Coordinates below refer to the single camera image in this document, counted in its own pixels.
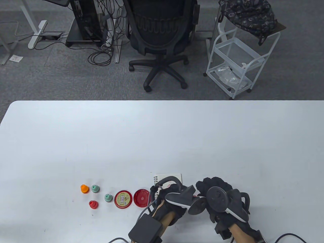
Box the person's right hand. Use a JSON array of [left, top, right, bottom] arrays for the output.
[[195, 177, 257, 231]]

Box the person's left hand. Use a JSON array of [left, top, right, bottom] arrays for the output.
[[150, 184, 189, 227]]

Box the red ink pad base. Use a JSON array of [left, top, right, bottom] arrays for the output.
[[133, 189, 152, 208]]

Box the spiral lined notebook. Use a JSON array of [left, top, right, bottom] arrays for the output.
[[151, 173, 183, 189]]

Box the red ink tin lid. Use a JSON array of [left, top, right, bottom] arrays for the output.
[[114, 190, 133, 209]]

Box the person's left forearm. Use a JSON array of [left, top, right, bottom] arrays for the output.
[[152, 200, 176, 243]]

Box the person's right forearm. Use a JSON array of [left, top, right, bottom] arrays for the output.
[[229, 224, 253, 243]]

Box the black white left hand controller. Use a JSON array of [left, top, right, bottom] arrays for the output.
[[149, 176, 208, 215]]

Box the black white hand controller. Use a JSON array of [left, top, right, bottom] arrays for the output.
[[206, 187, 251, 223], [149, 176, 208, 215]]

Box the black white right hand controller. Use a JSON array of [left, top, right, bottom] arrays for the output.
[[206, 187, 251, 223]]

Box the clear plastic bag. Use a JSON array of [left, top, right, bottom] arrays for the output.
[[215, 65, 247, 88]]

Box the white metal trolley cart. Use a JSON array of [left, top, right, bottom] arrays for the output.
[[203, 4, 281, 99]]

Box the grey floor outlet cover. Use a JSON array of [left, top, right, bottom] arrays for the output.
[[194, 30, 212, 40]]

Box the black mesh office chair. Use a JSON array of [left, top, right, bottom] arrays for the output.
[[123, 0, 200, 93]]

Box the slim white desk leg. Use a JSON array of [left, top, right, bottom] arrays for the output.
[[105, 13, 122, 64]]

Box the dark brown flat board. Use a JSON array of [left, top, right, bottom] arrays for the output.
[[256, 20, 287, 38]]

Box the black patterned bag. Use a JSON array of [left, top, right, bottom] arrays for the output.
[[218, 0, 277, 46]]

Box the black computer stand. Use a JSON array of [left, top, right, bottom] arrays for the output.
[[65, 18, 108, 48]]

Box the black computer tower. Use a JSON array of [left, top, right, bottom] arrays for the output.
[[70, 0, 103, 41]]

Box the black power strip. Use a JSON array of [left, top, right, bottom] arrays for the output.
[[44, 31, 64, 40]]

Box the white T-shaped desk leg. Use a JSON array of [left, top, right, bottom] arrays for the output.
[[21, 0, 48, 49]]

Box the grey desk leg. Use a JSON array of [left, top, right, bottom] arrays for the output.
[[0, 38, 19, 66]]

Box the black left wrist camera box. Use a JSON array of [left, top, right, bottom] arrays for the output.
[[128, 214, 163, 243]]

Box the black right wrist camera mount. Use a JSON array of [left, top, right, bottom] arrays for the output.
[[215, 218, 267, 243]]

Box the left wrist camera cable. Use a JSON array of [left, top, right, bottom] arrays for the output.
[[108, 186, 160, 243]]

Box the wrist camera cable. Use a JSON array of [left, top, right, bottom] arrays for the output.
[[108, 186, 160, 243], [275, 233, 308, 243]]

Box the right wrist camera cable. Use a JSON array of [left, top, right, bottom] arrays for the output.
[[275, 233, 308, 243]]

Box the bundle of black cables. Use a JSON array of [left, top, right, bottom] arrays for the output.
[[87, 0, 124, 67]]

